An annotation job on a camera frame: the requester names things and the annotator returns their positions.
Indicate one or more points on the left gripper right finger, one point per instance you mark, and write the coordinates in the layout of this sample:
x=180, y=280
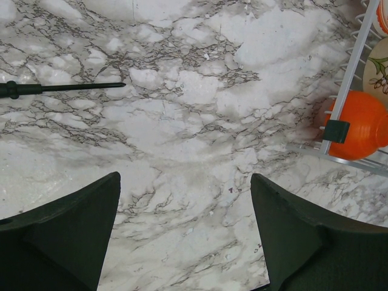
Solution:
x=307, y=247

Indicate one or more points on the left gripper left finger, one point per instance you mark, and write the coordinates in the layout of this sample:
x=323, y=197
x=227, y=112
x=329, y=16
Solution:
x=62, y=244

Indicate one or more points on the red orange glossy bowl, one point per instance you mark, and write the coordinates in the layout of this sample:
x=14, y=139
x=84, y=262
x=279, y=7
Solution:
x=367, y=133

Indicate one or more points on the white orange striped bowl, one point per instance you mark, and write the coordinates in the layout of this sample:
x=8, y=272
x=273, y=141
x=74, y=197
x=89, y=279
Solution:
x=375, y=72

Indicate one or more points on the orange floral pattern bowl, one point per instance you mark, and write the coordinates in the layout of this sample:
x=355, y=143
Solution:
x=380, y=22

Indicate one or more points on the orange handled screwdriver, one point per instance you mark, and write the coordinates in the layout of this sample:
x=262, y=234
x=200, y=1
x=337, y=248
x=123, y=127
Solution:
x=13, y=90

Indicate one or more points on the white wire dish rack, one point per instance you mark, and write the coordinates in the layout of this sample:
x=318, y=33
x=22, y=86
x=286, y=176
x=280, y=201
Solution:
x=334, y=130

